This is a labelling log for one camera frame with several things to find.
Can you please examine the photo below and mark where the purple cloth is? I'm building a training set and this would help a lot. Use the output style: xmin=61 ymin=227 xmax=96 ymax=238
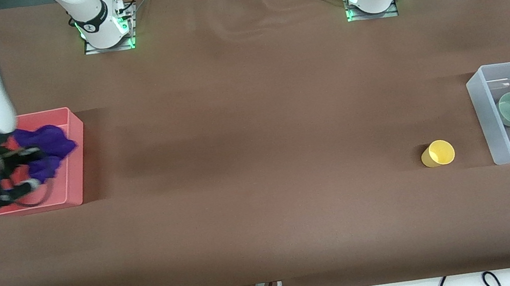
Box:
xmin=10 ymin=121 xmax=83 ymax=188

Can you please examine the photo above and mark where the yellow plastic cup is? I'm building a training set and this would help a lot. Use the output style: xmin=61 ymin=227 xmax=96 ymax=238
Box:
xmin=418 ymin=138 xmax=457 ymax=169

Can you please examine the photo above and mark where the pink plastic bin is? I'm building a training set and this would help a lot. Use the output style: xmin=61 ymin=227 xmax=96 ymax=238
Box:
xmin=0 ymin=105 xmax=96 ymax=218

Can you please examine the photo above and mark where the brown table cover sheet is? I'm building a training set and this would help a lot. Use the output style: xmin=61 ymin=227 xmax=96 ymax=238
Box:
xmin=0 ymin=0 xmax=510 ymax=286

